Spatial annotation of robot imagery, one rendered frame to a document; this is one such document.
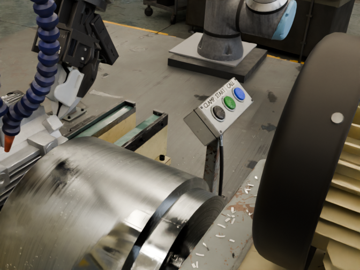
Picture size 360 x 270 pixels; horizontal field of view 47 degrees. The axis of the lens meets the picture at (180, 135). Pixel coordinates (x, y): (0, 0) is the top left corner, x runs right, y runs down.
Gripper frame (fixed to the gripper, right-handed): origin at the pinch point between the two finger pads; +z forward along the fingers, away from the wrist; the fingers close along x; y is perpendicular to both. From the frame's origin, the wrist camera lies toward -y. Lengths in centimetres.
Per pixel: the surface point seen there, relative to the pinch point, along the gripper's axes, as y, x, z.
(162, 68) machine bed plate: -88, -32, -18
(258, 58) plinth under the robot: -110, -2, -34
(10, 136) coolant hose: 18.2, 8.2, 2.7
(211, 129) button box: -15.9, 21.8, -4.6
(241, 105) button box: -26.1, 22.9, -10.9
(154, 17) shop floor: -373, -217, -91
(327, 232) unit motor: 32, 48, -3
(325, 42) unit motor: 30, 44, -15
